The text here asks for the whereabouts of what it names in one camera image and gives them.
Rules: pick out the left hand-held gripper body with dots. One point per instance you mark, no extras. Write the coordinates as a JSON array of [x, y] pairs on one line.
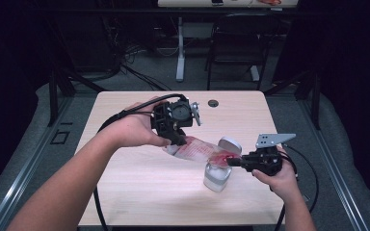
[[173, 115]]

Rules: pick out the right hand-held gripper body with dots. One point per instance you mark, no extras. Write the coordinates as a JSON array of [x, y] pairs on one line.
[[266, 160]]

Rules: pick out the red and white pouch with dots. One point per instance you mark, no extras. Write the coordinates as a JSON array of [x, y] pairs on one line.
[[199, 149]]

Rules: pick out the person's right hand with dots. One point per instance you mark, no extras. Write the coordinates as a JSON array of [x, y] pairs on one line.
[[284, 183]]

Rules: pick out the person's left hand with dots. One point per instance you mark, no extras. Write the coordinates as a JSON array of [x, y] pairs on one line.
[[131, 128]]

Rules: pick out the black metal stand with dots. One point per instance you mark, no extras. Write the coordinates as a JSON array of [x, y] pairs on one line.
[[316, 106], [53, 102]]

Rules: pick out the grey box under desk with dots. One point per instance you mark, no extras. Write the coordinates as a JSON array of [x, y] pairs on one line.
[[197, 30]]

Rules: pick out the black folding chair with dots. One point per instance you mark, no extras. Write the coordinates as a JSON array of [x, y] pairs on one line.
[[237, 41]]

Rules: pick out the black curtain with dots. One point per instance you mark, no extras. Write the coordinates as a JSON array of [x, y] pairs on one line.
[[6, 80], [356, 80]]

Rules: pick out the orange object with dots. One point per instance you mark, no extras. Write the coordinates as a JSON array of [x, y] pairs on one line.
[[269, 2]]

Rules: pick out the metal floor rail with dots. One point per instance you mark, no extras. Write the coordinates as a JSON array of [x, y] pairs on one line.
[[336, 173], [23, 173]]

